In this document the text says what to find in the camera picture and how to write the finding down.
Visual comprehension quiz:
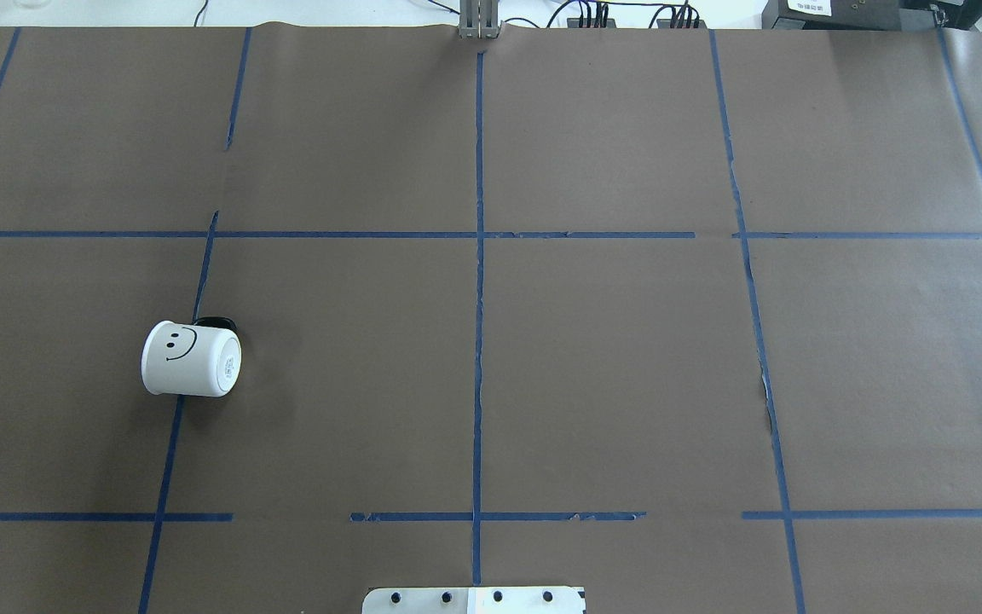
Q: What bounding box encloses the white smiley face mug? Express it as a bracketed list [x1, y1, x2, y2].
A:
[140, 317, 242, 397]

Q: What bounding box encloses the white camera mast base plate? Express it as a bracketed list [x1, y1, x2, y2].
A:
[361, 586, 587, 613]

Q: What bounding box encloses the grey aluminium frame post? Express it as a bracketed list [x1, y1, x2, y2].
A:
[459, 0, 501, 39]

